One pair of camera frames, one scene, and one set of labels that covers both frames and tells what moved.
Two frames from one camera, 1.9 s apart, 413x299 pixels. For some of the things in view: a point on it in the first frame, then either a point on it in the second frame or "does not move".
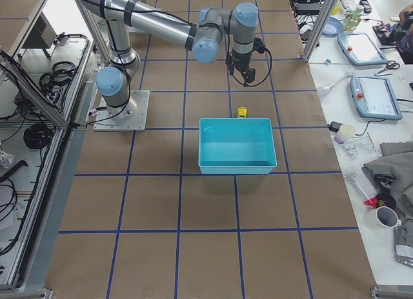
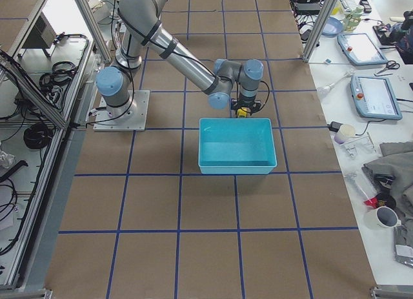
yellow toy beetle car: x=242 y=112 does not move
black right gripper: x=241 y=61 → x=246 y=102
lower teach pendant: x=373 y=98 does not move
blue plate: x=333 y=28 does not move
